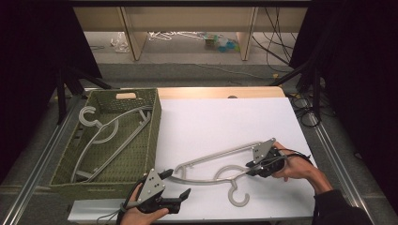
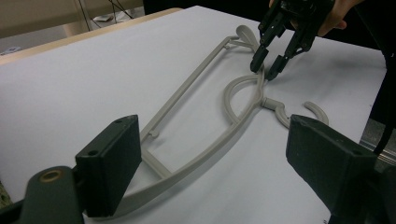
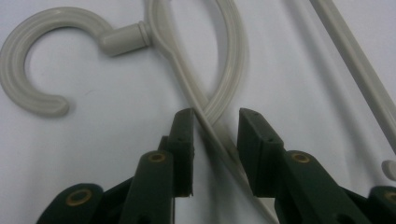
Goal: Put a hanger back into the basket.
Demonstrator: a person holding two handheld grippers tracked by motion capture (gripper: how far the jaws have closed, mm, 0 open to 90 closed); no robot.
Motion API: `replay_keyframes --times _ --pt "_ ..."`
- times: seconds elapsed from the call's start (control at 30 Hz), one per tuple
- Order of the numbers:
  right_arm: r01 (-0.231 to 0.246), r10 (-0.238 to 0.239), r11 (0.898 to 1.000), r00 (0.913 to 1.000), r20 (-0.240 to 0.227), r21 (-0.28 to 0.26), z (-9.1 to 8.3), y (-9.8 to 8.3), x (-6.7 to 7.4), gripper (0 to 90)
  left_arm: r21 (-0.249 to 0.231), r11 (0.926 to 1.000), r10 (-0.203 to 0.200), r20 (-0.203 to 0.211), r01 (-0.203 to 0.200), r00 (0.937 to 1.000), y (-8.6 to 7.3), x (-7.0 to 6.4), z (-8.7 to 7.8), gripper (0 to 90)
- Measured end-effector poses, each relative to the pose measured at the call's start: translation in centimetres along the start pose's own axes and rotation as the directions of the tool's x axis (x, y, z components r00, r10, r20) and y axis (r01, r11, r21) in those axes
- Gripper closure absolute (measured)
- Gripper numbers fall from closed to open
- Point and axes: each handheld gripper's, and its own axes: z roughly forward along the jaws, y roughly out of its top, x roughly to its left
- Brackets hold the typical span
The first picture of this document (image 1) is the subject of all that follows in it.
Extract hanging black cables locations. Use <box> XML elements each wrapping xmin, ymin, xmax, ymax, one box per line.
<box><xmin>252</xmin><ymin>7</ymin><xmax>299</xmax><ymax>68</ymax></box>

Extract right hand-held gripper cable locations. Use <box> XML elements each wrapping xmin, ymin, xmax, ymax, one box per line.
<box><xmin>275</xmin><ymin>147</ymin><xmax>314</xmax><ymax>167</ymax></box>

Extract coiled black cables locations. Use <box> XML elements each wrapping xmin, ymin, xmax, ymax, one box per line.
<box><xmin>289</xmin><ymin>93</ymin><xmax>324</xmax><ymax>128</ymax></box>

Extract person's left hand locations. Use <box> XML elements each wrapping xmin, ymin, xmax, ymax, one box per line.
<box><xmin>119</xmin><ymin>184</ymin><xmax>170</xmax><ymax>225</ymax></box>

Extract hand-held gripper cable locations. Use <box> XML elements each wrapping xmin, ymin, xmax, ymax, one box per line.
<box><xmin>96</xmin><ymin>201</ymin><xmax>134</xmax><ymax>225</ymax></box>
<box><xmin>275</xmin><ymin>147</ymin><xmax>314</xmax><ymax>167</ymax></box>

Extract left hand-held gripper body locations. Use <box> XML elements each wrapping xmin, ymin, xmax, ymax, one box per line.
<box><xmin>136</xmin><ymin>168</ymin><xmax>181</xmax><ymax>216</ymax></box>

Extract light wooden desk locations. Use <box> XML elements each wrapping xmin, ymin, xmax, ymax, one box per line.
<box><xmin>72</xmin><ymin>7</ymin><xmax>309</xmax><ymax>62</ymax></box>

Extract white wire hangers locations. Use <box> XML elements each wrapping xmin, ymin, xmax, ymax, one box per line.
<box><xmin>147</xmin><ymin>30</ymin><xmax>207</xmax><ymax>42</ymax></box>

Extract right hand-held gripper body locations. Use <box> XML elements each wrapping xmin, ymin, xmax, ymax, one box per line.
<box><xmin>251</xmin><ymin>137</ymin><xmax>287</xmax><ymax>179</ymax></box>

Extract thin pale floor cable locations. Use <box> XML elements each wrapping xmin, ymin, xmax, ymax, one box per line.
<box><xmin>194</xmin><ymin>63</ymin><xmax>270</xmax><ymax>81</ymax></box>

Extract left hand-held gripper cable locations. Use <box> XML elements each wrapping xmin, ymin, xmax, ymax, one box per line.
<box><xmin>96</xmin><ymin>201</ymin><xmax>134</xmax><ymax>225</ymax></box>

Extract clear plastic bag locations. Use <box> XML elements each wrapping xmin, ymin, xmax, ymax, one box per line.
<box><xmin>109</xmin><ymin>31</ymin><xmax>131</xmax><ymax>53</ymax></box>

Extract pile of coloured plastic things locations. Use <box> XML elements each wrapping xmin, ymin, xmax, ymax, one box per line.
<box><xmin>203</xmin><ymin>32</ymin><xmax>241</xmax><ymax>53</ymax></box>

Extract aluminium rail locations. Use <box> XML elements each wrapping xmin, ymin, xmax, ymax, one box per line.
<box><xmin>299</xmin><ymin>97</ymin><xmax>377</xmax><ymax>225</ymax></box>
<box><xmin>0</xmin><ymin>93</ymin><xmax>92</xmax><ymax>225</ymax></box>

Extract black metal stand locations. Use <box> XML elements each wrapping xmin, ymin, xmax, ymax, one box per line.
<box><xmin>268</xmin><ymin>59</ymin><xmax>324</xmax><ymax>122</ymax></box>
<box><xmin>55</xmin><ymin>66</ymin><xmax>113</xmax><ymax>126</ymax></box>

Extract white paper sheet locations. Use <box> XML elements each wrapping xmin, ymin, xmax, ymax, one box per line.
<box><xmin>67</xmin><ymin>97</ymin><xmax>317</xmax><ymax>223</ymax></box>

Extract black curtain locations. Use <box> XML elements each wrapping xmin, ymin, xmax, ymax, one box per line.
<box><xmin>0</xmin><ymin>0</ymin><xmax>103</xmax><ymax>186</ymax></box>
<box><xmin>288</xmin><ymin>0</ymin><xmax>398</xmax><ymax>215</ymax></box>

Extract person's right hand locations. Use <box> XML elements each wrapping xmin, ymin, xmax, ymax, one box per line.
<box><xmin>271</xmin><ymin>142</ymin><xmax>319</xmax><ymax>186</ymax></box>

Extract green woven basket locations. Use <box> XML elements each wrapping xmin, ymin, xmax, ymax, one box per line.
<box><xmin>49</xmin><ymin>88</ymin><xmax>162</xmax><ymax>201</ymax></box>

